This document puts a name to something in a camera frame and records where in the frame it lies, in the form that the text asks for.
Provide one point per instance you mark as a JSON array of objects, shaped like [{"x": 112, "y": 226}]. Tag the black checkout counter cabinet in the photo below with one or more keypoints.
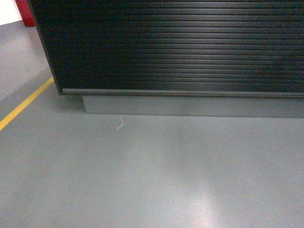
[{"x": 177, "y": 57}]

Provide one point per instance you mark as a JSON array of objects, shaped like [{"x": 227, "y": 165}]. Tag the red fire extinguisher box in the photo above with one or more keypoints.
[{"x": 25, "y": 12}]

